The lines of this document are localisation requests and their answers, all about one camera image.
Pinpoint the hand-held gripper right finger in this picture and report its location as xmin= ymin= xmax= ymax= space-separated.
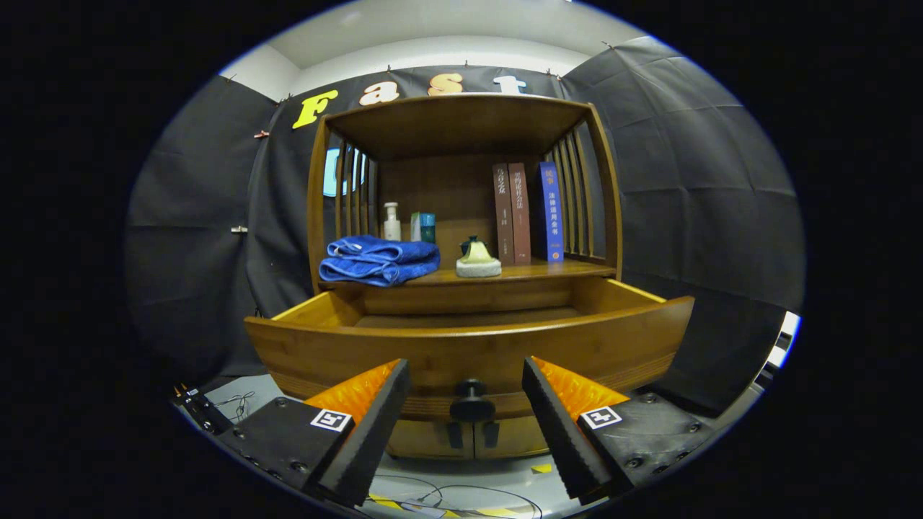
xmin=522 ymin=356 xmax=715 ymax=505

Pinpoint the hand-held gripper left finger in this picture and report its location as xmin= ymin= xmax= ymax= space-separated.
xmin=216 ymin=358 xmax=412 ymax=507

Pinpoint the wooden drawer with black knob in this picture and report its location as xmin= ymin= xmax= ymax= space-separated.
xmin=244 ymin=276 xmax=696 ymax=424

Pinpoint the pale green white sponge brush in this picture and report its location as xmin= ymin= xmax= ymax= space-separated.
xmin=456 ymin=240 xmax=503 ymax=279

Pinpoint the wooden cabinet door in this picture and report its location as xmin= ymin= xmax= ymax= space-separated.
xmin=388 ymin=420 xmax=474 ymax=460
xmin=474 ymin=417 xmax=550 ymax=458

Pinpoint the wooden countertop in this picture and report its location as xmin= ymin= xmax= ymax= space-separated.
xmin=321 ymin=259 xmax=617 ymax=289

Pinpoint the wooden cabinet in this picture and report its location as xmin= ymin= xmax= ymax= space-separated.
xmin=308 ymin=92 xmax=624 ymax=461

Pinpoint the folded blue towel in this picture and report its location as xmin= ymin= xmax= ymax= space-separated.
xmin=319 ymin=235 xmax=441 ymax=288

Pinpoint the reddish brown book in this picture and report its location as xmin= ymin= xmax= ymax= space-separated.
xmin=508 ymin=162 xmax=532 ymax=265

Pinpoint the blue book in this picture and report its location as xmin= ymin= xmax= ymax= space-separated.
xmin=539 ymin=161 xmax=565 ymax=263

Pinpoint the dark brown book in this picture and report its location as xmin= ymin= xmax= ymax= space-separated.
xmin=493 ymin=163 xmax=516 ymax=266

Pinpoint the black backdrop cloth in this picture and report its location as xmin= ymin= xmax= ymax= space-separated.
xmin=124 ymin=36 xmax=806 ymax=415

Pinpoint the black floor cable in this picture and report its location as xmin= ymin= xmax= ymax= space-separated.
xmin=368 ymin=472 xmax=543 ymax=519

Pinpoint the thin white cable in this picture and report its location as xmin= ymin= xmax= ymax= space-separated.
xmin=213 ymin=391 xmax=257 ymax=422

